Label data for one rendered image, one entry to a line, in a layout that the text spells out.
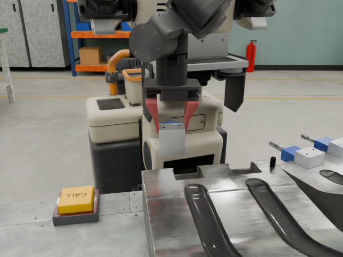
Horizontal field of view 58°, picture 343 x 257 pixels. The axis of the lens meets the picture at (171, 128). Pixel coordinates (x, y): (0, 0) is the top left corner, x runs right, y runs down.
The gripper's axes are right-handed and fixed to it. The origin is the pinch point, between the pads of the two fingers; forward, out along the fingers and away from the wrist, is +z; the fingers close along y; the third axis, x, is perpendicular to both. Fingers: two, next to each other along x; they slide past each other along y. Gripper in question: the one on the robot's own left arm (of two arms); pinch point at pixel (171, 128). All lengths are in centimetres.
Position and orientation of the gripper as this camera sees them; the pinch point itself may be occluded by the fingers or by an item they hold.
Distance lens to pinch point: 60.1
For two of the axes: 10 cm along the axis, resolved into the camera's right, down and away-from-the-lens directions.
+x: -0.5, -3.7, 9.3
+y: 10.0, -0.2, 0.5
